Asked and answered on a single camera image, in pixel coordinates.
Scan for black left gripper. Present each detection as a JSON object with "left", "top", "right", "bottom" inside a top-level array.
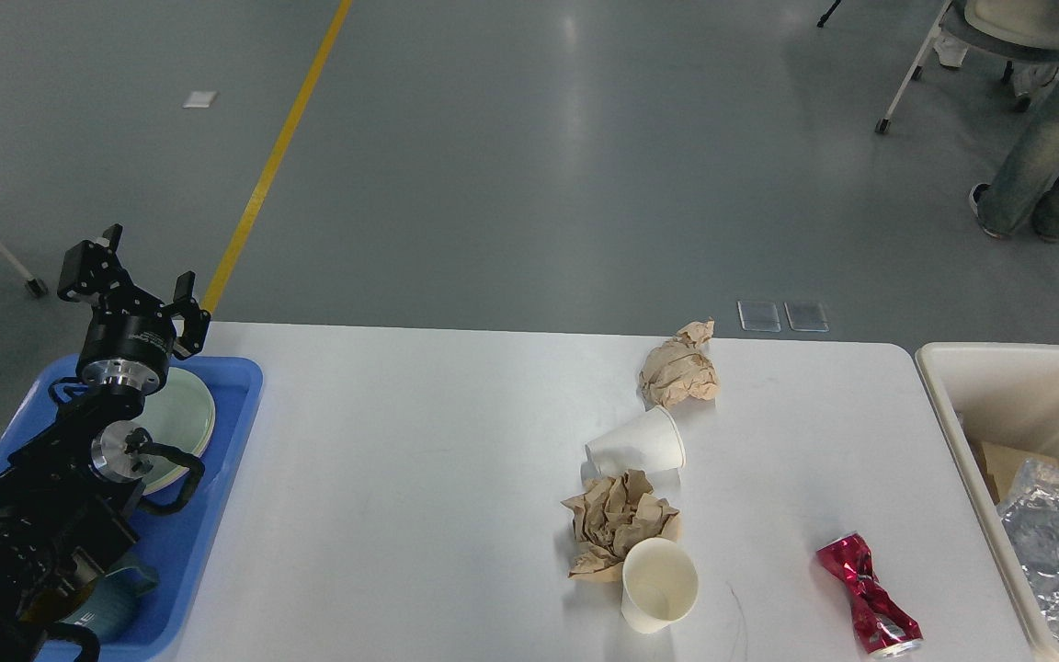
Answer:
[{"left": 56, "top": 223, "right": 211, "bottom": 395}]

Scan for green plate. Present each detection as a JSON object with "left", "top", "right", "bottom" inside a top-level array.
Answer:
[{"left": 131, "top": 366, "right": 217, "bottom": 458}]

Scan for brown paper front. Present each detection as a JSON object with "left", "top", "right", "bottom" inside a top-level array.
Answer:
[{"left": 562, "top": 470, "right": 682, "bottom": 583}]

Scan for brown paper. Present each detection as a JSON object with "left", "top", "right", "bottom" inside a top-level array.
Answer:
[
  {"left": 638, "top": 318, "right": 722, "bottom": 409},
  {"left": 562, "top": 470, "right": 682, "bottom": 583}
]

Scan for white paper cup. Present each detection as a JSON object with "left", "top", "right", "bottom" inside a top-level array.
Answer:
[
  {"left": 585, "top": 405, "right": 688, "bottom": 476},
  {"left": 621, "top": 537, "right": 700, "bottom": 636}
]

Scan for brown paper back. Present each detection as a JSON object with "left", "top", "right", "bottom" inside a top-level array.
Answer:
[{"left": 638, "top": 318, "right": 722, "bottom": 409}]

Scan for brown paper bag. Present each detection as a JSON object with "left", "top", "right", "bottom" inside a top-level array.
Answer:
[{"left": 969, "top": 439, "right": 1059, "bottom": 652}]

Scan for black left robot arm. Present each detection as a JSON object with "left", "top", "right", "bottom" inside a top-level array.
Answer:
[{"left": 0, "top": 223, "right": 211, "bottom": 661}]

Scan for yellow plate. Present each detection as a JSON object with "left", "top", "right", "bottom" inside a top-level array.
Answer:
[{"left": 143, "top": 433, "right": 211, "bottom": 497}]

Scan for blue plastic tray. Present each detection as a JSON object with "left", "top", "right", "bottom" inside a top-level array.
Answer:
[{"left": 0, "top": 356, "right": 262, "bottom": 661}]

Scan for teal mug yellow inside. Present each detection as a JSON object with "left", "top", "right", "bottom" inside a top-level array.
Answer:
[{"left": 24, "top": 552, "right": 161, "bottom": 644}]

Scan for floor outlet plate left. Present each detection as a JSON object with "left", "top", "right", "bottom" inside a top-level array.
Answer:
[{"left": 736, "top": 299, "right": 782, "bottom": 334}]

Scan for floor outlet plate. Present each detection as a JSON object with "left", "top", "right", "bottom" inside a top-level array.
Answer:
[
  {"left": 736, "top": 299, "right": 782, "bottom": 334},
  {"left": 783, "top": 301, "right": 829, "bottom": 334}
]

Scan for floor outlet plate right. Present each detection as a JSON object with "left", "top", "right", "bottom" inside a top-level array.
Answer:
[{"left": 783, "top": 301, "right": 829, "bottom": 334}]

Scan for red soda can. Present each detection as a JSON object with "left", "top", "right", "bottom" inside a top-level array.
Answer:
[{"left": 814, "top": 531, "right": 925, "bottom": 661}]

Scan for seated person white shoes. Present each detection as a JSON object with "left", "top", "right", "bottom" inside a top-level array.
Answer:
[{"left": 930, "top": 32, "right": 1059, "bottom": 100}]

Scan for white rolling chair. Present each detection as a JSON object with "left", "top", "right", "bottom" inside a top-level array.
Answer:
[{"left": 874, "top": 1, "right": 1059, "bottom": 135}]

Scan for white plastic bin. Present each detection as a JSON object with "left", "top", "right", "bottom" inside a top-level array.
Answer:
[{"left": 916, "top": 342, "right": 1059, "bottom": 661}]

